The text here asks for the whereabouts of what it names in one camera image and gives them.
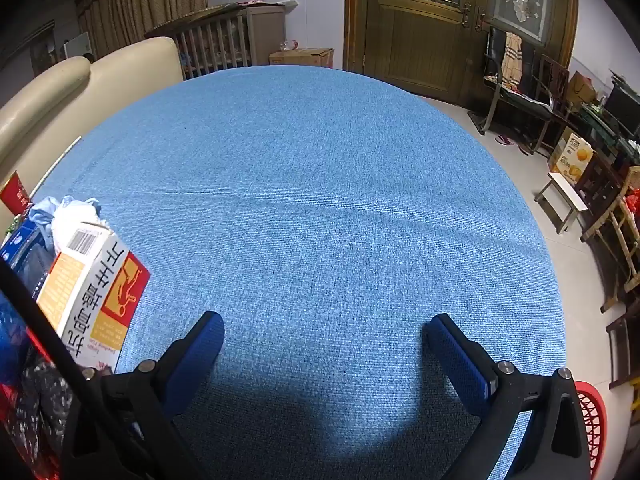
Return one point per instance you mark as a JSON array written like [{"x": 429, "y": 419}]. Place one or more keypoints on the wooden double door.
[{"x": 420, "y": 35}]

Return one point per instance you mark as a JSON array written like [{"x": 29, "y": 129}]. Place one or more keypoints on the brown cardboard box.
[{"x": 302, "y": 57}]

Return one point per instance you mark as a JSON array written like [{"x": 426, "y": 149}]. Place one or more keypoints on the red plastic bag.
[{"x": 634, "y": 199}]

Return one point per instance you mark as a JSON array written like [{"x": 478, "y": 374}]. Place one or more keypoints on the black computer monitor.
[{"x": 622, "y": 110}]

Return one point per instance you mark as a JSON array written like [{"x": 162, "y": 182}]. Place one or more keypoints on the red net bag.
[{"x": 10, "y": 410}]

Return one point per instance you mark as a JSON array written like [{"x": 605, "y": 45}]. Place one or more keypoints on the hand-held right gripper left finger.
[{"x": 200, "y": 355}]

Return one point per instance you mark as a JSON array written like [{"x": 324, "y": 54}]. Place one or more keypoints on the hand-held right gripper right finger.
[{"x": 457, "y": 362}]

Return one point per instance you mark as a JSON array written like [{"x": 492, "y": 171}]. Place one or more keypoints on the dark wooden side table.
[{"x": 600, "y": 185}]

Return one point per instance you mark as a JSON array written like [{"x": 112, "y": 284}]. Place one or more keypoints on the blue plastic bag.
[{"x": 9, "y": 325}]

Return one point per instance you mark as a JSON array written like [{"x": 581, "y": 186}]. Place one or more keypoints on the blue carton box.
[{"x": 25, "y": 260}]

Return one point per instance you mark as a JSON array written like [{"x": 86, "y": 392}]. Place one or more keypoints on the cream leather sofa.
[{"x": 125, "y": 75}]

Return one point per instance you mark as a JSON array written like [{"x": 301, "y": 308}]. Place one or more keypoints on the red packet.
[{"x": 15, "y": 192}]

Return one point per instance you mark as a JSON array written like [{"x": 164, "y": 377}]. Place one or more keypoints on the pair of slippers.
[{"x": 510, "y": 142}]

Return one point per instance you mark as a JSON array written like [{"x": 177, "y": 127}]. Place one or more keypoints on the yellow printed carton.
[{"x": 571, "y": 157}]

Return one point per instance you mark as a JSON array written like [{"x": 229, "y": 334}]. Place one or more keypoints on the black plastic bag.
[{"x": 47, "y": 400}]

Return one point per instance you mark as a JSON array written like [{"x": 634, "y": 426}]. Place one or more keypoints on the glass computer desk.
[{"x": 600, "y": 125}]

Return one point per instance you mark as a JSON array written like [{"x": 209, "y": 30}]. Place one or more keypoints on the white paper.
[{"x": 75, "y": 225}]

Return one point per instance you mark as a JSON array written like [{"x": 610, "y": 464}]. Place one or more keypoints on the thin white rod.
[{"x": 57, "y": 166}]

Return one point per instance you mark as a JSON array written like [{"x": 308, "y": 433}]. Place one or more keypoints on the small dark wooden chair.
[{"x": 550, "y": 80}]

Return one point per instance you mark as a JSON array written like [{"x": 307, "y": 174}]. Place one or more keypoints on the blue tablecloth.
[{"x": 310, "y": 220}]

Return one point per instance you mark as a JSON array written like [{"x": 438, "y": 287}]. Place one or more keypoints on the red plastic basket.
[{"x": 592, "y": 425}]

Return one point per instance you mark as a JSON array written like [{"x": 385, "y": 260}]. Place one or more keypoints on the black metal-frame chair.
[{"x": 515, "y": 100}]

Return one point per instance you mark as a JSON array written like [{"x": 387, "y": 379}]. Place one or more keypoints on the tall dark wooden chair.
[{"x": 625, "y": 345}]

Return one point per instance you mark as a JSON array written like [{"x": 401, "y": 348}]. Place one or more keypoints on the open brown carton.
[{"x": 581, "y": 89}]

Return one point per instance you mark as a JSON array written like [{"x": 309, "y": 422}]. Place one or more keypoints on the brown curtain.
[{"x": 145, "y": 0}]

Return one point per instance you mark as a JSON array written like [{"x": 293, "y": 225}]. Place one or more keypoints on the plaid scarf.
[{"x": 510, "y": 62}]

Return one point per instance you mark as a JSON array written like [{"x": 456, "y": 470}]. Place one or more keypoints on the beige cabinet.
[{"x": 267, "y": 32}]

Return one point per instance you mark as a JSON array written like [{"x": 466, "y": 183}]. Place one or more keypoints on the wooden baby crib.
[{"x": 210, "y": 40}]

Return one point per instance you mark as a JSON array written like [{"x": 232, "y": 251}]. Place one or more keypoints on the small white stool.
[{"x": 562, "y": 200}]

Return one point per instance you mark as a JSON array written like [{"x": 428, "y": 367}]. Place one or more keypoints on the white medicine box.
[{"x": 95, "y": 290}]

